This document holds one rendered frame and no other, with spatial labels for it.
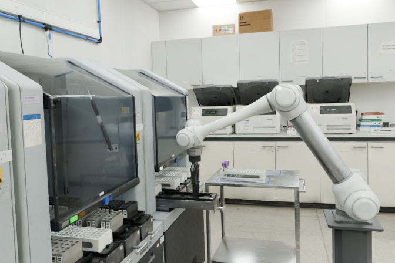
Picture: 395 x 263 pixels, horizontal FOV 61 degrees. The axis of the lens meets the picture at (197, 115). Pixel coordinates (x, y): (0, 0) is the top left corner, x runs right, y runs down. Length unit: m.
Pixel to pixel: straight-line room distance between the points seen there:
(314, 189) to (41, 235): 3.51
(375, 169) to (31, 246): 3.75
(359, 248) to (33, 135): 1.64
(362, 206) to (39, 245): 1.32
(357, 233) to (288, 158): 2.31
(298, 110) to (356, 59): 2.89
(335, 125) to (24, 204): 3.58
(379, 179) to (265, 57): 1.95
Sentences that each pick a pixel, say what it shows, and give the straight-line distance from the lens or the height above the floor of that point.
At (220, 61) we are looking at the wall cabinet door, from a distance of 4.51.
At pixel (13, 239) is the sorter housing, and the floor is 1.01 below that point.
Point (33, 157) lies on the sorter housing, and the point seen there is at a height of 1.22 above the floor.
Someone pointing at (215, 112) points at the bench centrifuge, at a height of 1.19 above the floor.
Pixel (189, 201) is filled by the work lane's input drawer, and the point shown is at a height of 0.80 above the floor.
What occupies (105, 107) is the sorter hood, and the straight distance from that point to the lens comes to 1.43.
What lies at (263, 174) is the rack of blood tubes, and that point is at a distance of 2.21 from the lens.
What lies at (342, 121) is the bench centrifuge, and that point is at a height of 1.06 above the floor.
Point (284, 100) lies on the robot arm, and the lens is 1.61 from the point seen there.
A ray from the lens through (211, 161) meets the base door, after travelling 4.31.
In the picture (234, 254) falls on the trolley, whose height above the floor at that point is 0.28.
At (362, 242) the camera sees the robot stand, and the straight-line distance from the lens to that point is 2.02.
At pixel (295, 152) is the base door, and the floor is 0.68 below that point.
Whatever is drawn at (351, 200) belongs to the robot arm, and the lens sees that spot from 1.71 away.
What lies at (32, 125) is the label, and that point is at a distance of 1.12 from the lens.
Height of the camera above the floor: 1.38
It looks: 3 degrees down
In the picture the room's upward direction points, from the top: 2 degrees counter-clockwise
